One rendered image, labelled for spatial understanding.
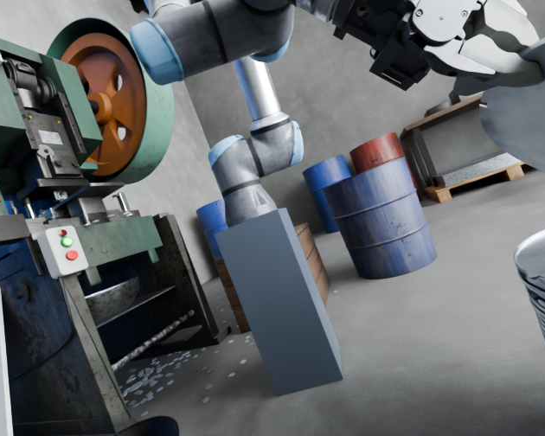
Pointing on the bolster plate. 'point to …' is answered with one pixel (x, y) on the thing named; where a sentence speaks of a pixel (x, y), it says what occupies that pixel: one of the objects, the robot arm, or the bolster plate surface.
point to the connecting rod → (25, 84)
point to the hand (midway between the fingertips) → (540, 67)
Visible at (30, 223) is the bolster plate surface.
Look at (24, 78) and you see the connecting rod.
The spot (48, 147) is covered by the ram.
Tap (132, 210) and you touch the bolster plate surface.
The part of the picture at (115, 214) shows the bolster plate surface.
